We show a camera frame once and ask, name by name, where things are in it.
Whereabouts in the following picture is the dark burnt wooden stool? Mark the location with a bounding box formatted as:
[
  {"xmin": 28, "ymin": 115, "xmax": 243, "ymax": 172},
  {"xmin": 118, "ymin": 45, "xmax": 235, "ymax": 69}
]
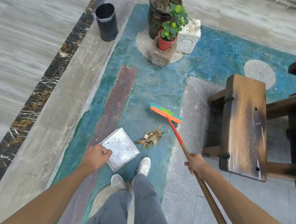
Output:
[{"xmin": 199, "ymin": 73, "xmax": 270, "ymax": 185}]

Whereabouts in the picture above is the person's right leg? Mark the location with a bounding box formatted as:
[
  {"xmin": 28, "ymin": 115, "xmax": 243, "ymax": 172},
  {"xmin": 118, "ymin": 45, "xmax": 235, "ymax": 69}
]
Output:
[{"xmin": 130, "ymin": 173, "xmax": 170, "ymax": 224}]

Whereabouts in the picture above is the brown stone block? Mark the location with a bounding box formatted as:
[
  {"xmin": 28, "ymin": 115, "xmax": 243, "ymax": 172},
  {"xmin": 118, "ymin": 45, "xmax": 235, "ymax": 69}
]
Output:
[{"xmin": 147, "ymin": 35, "xmax": 178, "ymax": 68}]

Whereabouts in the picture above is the person's left forearm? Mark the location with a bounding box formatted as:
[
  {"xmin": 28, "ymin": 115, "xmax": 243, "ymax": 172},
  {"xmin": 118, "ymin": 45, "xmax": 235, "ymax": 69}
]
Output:
[{"xmin": 0, "ymin": 165, "xmax": 95, "ymax": 224}]

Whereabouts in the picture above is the pile of dry leaves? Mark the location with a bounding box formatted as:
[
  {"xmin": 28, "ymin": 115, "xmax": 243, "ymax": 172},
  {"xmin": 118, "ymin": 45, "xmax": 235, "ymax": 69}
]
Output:
[{"xmin": 133, "ymin": 124, "xmax": 169, "ymax": 150}]

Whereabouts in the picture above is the white carved stone block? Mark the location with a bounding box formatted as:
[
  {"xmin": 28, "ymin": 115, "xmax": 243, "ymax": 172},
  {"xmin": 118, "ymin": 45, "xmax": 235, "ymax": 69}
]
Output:
[{"xmin": 175, "ymin": 18, "xmax": 202, "ymax": 55}]

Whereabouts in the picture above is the person's left white shoe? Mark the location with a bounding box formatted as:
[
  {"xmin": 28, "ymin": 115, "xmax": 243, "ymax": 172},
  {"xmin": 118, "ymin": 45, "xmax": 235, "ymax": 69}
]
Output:
[{"xmin": 110, "ymin": 173, "xmax": 127, "ymax": 193}]

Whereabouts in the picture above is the person's white shoe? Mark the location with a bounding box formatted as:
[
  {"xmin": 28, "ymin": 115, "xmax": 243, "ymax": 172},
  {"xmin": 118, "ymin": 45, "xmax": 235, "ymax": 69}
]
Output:
[
  {"xmin": 136, "ymin": 157, "xmax": 152, "ymax": 177},
  {"xmin": 110, "ymin": 173, "xmax": 127, "ymax": 193}
]

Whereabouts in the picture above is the person's left leg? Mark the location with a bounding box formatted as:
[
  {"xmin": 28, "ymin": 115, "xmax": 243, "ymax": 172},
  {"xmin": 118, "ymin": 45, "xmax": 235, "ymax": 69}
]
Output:
[{"xmin": 82, "ymin": 188, "xmax": 134, "ymax": 224}]

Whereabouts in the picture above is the pale round stone slab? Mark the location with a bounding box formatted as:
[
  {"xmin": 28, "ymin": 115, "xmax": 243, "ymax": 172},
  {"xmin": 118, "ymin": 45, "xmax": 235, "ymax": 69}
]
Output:
[
  {"xmin": 135, "ymin": 27, "xmax": 185, "ymax": 66},
  {"xmin": 88, "ymin": 181, "xmax": 135, "ymax": 224}
]

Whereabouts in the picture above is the orange broom with wooden handle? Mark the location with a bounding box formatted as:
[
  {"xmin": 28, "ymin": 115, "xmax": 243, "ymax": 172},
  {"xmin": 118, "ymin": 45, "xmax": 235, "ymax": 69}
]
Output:
[{"xmin": 149, "ymin": 101, "xmax": 228, "ymax": 224}]

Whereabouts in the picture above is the round carved stone disc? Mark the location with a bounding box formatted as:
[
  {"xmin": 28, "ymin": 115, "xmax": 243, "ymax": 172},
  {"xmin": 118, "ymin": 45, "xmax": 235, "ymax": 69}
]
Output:
[{"xmin": 243, "ymin": 58, "xmax": 277, "ymax": 91}]

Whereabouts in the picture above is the person's right forearm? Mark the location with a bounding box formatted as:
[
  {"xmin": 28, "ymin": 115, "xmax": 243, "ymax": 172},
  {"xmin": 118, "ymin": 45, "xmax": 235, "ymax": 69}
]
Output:
[{"xmin": 198, "ymin": 163, "xmax": 282, "ymax": 224}]

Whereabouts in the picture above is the small plant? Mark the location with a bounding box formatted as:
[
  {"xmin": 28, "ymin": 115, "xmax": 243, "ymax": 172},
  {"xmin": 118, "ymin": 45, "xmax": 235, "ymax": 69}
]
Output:
[{"xmin": 158, "ymin": 3, "xmax": 190, "ymax": 42}]

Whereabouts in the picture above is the square metal dustpan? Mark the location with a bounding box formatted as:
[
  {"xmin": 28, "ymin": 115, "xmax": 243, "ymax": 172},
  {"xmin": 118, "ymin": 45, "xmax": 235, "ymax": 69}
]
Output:
[{"xmin": 99, "ymin": 127, "xmax": 141, "ymax": 172}]

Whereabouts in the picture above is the person's right hand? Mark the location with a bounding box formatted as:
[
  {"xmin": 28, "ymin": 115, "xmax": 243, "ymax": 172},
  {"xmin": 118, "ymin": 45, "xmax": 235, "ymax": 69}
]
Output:
[{"xmin": 184, "ymin": 152, "xmax": 209, "ymax": 179}]

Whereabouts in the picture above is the person's leg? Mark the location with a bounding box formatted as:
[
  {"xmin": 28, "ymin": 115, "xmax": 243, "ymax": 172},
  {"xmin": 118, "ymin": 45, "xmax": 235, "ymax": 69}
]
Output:
[
  {"xmin": 130, "ymin": 173, "xmax": 170, "ymax": 224},
  {"xmin": 82, "ymin": 188, "xmax": 134, "ymax": 224}
]

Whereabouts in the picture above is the small red flower pot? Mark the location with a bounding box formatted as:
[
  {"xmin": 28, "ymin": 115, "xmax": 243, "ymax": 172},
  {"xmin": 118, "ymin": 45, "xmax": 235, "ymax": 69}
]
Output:
[{"xmin": 157, "ymin": 28, "xmax": 178, "ymax": 52}]

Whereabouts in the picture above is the person's left hand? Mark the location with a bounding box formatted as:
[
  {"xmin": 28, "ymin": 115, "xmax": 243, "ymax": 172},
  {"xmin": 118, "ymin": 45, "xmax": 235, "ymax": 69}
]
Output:
[{"xmin": 80, "ymin": 144, "xmax": 114, "ymax": 175}]

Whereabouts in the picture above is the dark glazed plant pot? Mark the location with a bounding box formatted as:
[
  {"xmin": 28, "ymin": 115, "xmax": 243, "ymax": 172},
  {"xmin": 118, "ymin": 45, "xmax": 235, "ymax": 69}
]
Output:
[{"xmin": 147, "ymin": 0, "xmax": 184, "ymax": 40}]

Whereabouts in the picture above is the black waste bin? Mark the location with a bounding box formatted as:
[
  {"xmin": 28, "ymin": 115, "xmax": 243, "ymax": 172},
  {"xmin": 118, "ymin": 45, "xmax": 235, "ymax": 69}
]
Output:
[{"xmin": 94, "ymin": 2, "xmax": 119, "ymax": 42}]

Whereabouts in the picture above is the person's right white shoe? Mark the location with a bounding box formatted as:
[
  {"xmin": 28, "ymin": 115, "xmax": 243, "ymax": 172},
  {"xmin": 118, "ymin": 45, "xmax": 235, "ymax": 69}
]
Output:
[{"xmin": 136, "ymin": 157, "xmax": 152, "ymax": 177}]

